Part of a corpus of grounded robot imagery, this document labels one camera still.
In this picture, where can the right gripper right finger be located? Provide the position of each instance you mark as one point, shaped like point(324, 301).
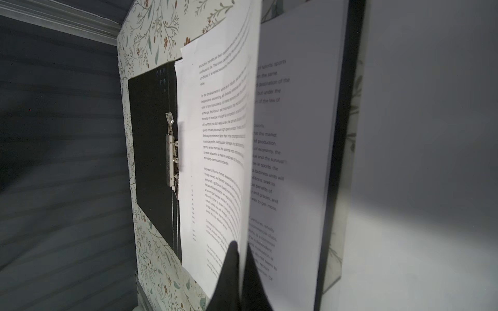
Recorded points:
point(253, 296)

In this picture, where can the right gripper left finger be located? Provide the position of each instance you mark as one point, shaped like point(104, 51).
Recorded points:
point(226, 294)

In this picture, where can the printed paper sheet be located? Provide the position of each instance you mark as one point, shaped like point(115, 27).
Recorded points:
point(299, 69)
point(421, 232)

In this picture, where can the teal black clip folder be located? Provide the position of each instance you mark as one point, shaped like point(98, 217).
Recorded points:
point(154, 120)

